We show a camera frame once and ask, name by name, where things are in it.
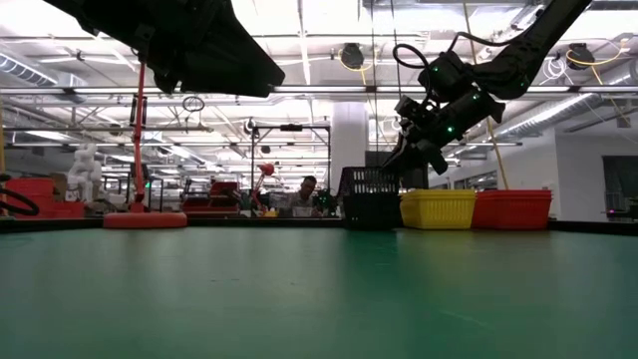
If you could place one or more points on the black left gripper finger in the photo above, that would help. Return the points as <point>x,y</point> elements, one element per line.
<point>224,55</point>

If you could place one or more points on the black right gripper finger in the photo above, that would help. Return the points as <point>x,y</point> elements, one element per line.
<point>406,157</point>

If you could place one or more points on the black slotted plastic basket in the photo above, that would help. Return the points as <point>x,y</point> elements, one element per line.
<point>369,182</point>
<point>371,217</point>

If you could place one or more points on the yellow slotted plastic basket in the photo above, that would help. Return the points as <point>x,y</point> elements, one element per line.
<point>438,212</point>

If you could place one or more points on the red slotted plastic basket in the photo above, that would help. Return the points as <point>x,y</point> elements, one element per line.
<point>513,212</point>

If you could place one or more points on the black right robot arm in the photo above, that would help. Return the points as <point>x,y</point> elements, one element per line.
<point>528,50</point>

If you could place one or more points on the person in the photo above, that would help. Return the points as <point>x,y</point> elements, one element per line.
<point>305,199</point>

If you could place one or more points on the small red desk lamp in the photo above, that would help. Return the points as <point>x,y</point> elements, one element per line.
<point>267,169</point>

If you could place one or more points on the red storage bin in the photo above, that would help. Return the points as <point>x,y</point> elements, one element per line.
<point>223,189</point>
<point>70,209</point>
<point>30,189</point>
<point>32,210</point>

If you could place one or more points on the white humanoid figure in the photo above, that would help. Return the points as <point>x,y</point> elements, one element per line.
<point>85,169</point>

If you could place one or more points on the red lamp stand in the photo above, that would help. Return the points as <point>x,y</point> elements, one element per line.
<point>144,220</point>

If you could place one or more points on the silver ventilation duct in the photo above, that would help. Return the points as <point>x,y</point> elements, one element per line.
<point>548,117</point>

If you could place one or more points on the black camera rig frame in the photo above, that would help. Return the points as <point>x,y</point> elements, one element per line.
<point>290,127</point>

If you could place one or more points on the black aluminium table frame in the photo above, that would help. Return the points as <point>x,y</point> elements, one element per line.
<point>249,223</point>

